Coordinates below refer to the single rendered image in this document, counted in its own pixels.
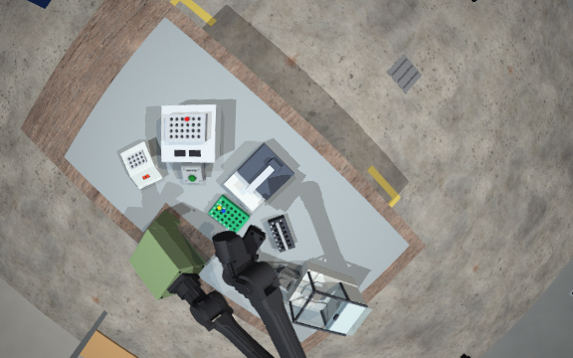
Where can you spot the grey bench mat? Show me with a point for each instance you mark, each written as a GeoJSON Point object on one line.
{"type": "Point", "coordinates": [331, 223]}

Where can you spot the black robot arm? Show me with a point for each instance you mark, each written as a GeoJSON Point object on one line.
{"type": "Point", "coordinates": [254, 278]}

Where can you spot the white dry block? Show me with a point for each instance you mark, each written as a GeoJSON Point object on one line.
{"type": "Point", "coordinates": [149, 171]}

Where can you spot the green tube rack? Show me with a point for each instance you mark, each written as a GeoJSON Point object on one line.
{"type": "Point", "coordinates": [236, 214]}

